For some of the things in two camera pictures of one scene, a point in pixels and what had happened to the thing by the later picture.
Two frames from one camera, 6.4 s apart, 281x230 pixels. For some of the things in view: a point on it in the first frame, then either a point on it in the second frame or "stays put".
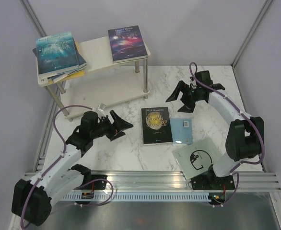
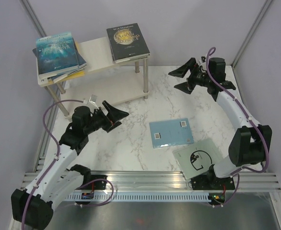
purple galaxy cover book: (126, 44) stays put
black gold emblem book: (156, 125) to (127, 43)
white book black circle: (194, 159) stays put
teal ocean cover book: (56, 54) stays put
